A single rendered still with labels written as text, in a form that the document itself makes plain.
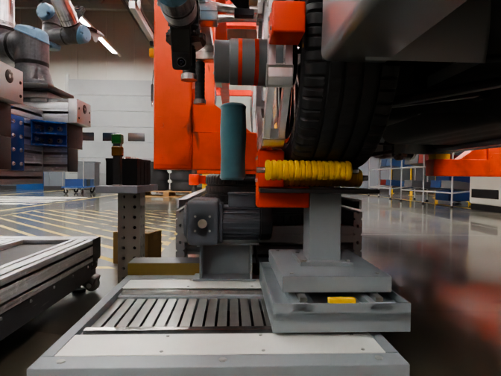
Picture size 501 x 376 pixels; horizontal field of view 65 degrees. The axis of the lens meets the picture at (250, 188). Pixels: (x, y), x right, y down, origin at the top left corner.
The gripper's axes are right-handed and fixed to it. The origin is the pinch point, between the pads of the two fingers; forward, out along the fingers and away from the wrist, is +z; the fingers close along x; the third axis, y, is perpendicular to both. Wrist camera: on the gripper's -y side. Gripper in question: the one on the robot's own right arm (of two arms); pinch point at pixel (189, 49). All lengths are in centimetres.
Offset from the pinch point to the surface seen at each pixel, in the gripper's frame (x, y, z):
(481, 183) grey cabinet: -407, -39, 492
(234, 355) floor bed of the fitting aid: -13, -75, -18
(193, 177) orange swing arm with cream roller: 16, -35, 182
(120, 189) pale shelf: 33, -40, 54
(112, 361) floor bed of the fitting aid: 14, -75, -20
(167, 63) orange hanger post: 15, 13, 60
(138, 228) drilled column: 30, -58, 73
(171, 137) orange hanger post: 13, -18, 60
